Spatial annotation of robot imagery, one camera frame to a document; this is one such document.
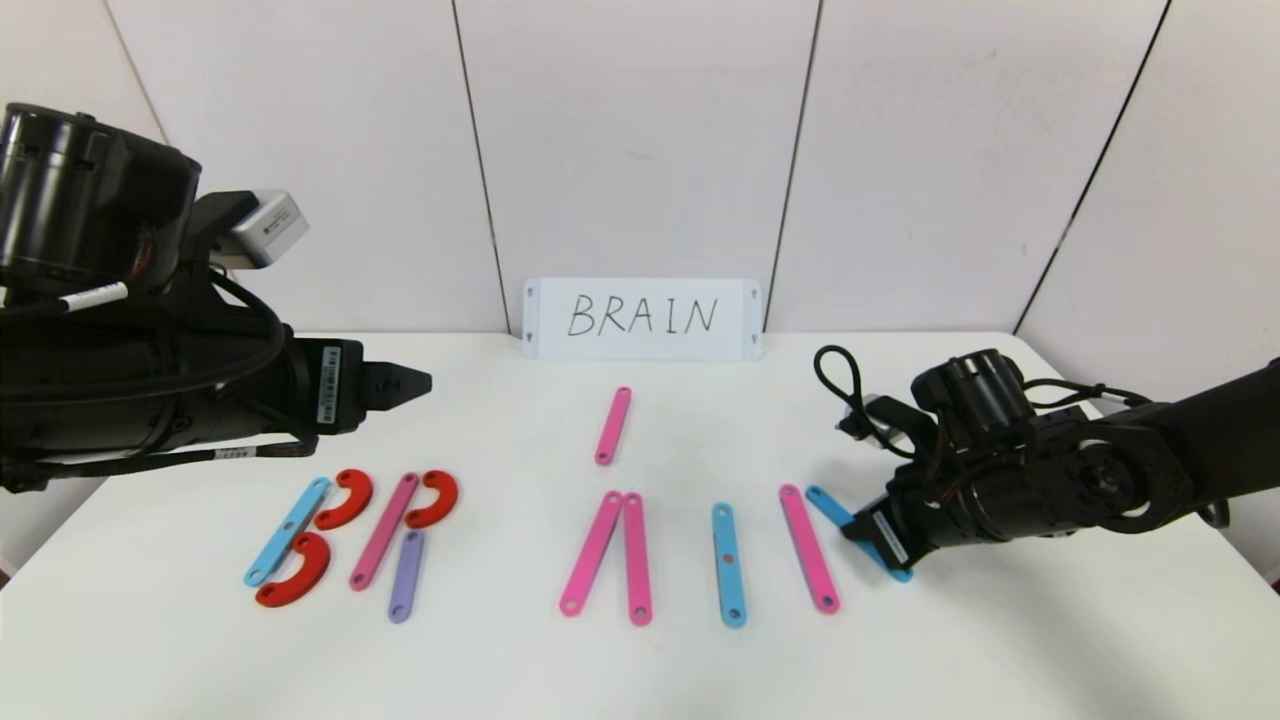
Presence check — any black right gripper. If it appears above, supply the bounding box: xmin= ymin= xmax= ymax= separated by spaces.
xmin=840 ymin=483 xmax=962 ymax=571

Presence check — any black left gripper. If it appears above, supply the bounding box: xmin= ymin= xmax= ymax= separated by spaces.
xmin=278 ymin=323 xmax=433 ymax=436

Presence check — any short blue bar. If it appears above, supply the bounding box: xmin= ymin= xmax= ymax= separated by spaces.
xmin=805 ymin=485 xmax=914 ymax=584

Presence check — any pink bar with holes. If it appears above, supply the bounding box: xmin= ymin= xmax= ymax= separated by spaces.
xmin=779 ymin=484 xmax=841 ymax=614
xmin=348 ymin=472 xmax=420 ymax=592
xmin=594 ymin=386 xmax=633 ymax=467
xmin=559 ymin=490 xmax=624 ymax=618
xmin=622 ymin=492 xmax=654 ymax=628

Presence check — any small red curved piece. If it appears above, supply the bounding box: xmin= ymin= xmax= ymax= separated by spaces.
xmin=404 ymin=470 xmax=460 ymax=530

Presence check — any short purple bar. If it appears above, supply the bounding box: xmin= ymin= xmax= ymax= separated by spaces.
xmin=387 ymin=530 xmax=426 ymax=625

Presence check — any white BRAIN sign card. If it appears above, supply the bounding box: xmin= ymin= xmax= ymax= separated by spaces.
xmin=521 ymin=278 xmax=764 ymax=361

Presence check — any large red curved piece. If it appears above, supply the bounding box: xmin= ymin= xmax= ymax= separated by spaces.
xmin=254 ymin=531 xmax=331 ymax=609
xmin=314 ymin=469 xmax=373 ymax=531

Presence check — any long blue flat bar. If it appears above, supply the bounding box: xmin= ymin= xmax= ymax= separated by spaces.
xmin=243 ymin=477 xmax=331 ymax=588
xmin=711 ymin=502 xmax=749 ymax=630

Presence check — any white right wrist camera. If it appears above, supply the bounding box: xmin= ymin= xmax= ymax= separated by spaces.
xmin=850 ymin=394 xmax=926 ymax=441

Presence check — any black looped camera cable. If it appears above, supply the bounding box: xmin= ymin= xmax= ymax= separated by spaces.
xmin=813 ymin=345 xmax=916 ymax=459

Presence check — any braided black left wrist cable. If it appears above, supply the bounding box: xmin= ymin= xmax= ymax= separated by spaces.
xmin=0 ymin=436 xmax=319 ymax=493

